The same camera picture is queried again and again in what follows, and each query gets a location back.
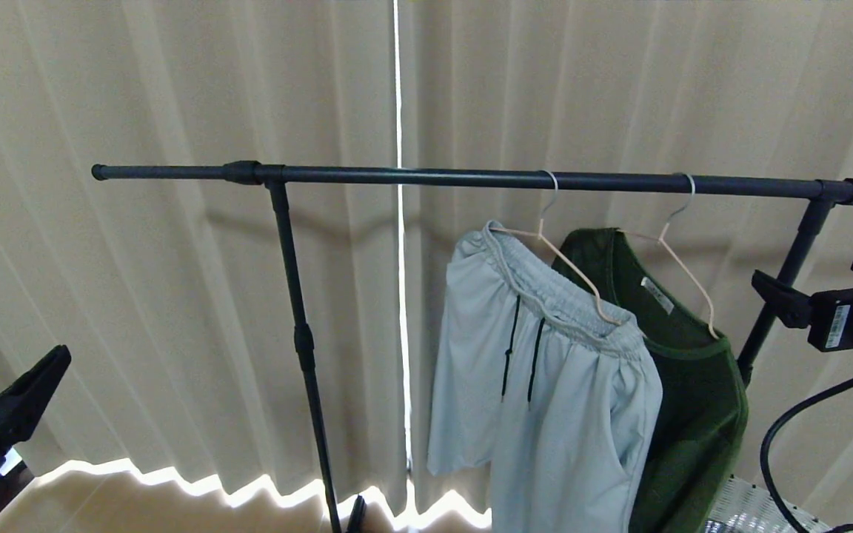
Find pink clothes hanger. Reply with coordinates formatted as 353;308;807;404
618;173;721;341
489;170;623;328

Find green garment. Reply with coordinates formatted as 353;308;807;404
551;227;749;533

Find pale grey shorts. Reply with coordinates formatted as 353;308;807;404
426;220;664;533

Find white laundry basket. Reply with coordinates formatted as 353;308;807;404
704;477;853;533

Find black clothes rack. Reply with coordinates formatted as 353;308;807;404
91;160;853;533

